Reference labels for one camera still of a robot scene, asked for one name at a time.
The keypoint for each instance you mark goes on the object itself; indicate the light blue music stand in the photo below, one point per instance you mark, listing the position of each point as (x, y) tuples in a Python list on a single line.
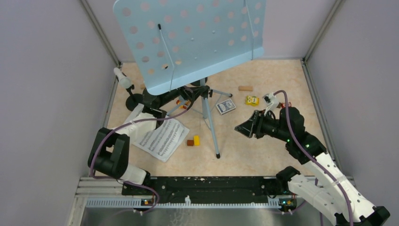
[(178, 42)]

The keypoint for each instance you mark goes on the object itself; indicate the brown wooden cylinder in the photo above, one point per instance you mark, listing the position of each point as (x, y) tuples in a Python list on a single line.
[(190, 142)]

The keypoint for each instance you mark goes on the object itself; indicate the white microphone on stand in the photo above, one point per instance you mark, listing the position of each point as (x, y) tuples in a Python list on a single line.
[(125, 82)]

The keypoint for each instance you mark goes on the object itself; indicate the light wooden block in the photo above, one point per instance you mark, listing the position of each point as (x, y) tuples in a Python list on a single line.
[(245, 88)]

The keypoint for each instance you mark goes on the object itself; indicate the blue toy train block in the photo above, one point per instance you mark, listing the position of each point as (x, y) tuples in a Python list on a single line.
[(184, 105)]

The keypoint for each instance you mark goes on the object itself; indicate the yellow wooden block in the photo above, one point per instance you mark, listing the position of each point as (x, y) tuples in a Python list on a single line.
[(196, 140)]

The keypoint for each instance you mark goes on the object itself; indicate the yellow owl toy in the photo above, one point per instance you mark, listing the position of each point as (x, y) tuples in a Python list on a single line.
[(252, 100)]

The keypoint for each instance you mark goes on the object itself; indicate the sheet music page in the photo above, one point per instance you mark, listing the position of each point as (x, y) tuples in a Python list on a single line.
[(159, 141)]

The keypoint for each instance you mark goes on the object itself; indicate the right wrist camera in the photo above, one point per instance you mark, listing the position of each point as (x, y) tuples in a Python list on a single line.
[(271, 103)]

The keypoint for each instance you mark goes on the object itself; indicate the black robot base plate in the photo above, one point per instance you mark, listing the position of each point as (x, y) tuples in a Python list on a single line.
[(214, 190)]

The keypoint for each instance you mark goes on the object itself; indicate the blue playing card deck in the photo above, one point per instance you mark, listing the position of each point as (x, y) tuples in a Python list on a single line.
[(225, 106)]

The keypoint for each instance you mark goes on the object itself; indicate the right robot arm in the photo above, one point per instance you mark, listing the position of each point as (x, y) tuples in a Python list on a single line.
[(337, 199)]

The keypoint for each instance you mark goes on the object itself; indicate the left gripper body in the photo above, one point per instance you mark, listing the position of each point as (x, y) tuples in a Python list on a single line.
[(186, 93)]

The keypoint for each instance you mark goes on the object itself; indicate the aluminium frame rail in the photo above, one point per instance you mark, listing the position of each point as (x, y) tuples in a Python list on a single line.
[(91, 89)]

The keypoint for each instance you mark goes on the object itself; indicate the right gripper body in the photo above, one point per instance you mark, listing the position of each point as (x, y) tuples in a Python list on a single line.
[(266, 125)]

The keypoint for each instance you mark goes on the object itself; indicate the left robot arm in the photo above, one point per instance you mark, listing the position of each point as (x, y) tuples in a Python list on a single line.
[(110, 151)]

